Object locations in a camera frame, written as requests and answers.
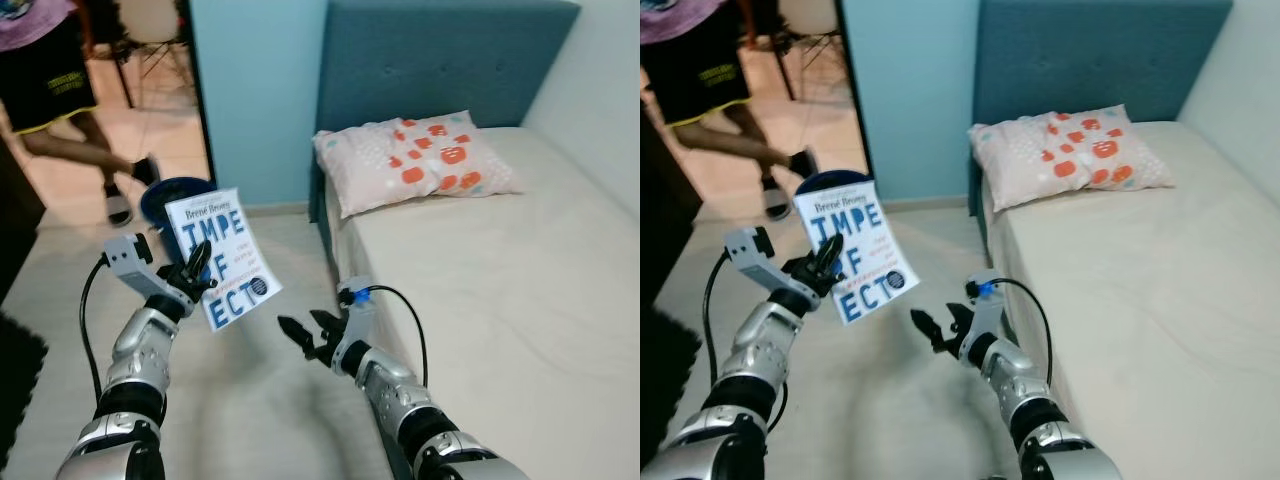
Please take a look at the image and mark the person in black shorts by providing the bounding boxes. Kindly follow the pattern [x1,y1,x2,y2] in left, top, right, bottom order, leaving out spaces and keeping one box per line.
[0,0,161,229]
[640,0,821,223]

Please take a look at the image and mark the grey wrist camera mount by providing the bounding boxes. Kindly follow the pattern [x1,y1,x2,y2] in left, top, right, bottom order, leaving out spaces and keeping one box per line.
[335,277,379,371]
[725,227,791,291]
[103,232,166,301]
[965,270,1006,346]

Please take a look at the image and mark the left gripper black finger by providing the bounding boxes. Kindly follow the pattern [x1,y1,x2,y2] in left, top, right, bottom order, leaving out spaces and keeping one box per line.
[814,235,846,291]
[188,240,218,294]

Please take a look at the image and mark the pink orange patterned pillow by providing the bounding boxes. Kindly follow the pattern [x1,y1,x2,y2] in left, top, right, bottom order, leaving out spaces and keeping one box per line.
[312,110,521,219]
[968,103,1176,213]

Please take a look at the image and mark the blue upholstered bed frame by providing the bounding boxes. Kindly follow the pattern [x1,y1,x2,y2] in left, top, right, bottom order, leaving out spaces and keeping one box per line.
[965,0,1233,251]
[310,0,581,261]

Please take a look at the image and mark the black door frame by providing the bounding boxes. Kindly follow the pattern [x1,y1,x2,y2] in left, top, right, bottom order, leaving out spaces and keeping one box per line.
[178,0,216,186]
[832,0,873,176]

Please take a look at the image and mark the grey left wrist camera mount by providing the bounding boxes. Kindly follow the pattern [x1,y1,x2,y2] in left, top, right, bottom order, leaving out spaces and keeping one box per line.
[725,227,791,291]
[103,232,166,301]

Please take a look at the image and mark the white chair with dark legs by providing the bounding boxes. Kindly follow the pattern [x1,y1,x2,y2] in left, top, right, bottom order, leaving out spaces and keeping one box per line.
[100,0,196,106]
[755,0,846,101]

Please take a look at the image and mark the black floor mat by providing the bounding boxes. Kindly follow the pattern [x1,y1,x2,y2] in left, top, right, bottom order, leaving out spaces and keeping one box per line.
[640,305,701,466]
[0,310,49,471]

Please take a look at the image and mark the dark brown cabinet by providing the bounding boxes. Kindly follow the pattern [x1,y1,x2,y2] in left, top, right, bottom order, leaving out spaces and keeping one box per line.
[640,95,706,311]
[0,140,46,301]

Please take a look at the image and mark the bed with cream sheet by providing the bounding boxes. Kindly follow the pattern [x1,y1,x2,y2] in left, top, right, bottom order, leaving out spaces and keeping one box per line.
[980,120,1280,480]
[322,125,641,480]

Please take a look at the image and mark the blue white book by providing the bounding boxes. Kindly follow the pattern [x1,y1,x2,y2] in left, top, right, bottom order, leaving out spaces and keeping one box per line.
[793,180,921,326]
[165,188,283,334]

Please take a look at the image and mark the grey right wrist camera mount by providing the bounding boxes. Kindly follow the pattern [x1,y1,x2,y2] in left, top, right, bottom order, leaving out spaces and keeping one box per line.
[965,270,1006,346]
[335,277,379,371]

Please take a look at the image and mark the blue round bin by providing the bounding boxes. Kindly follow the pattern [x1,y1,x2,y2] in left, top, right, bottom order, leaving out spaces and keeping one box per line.
[140,177,216,251]
[793,170,871,201]

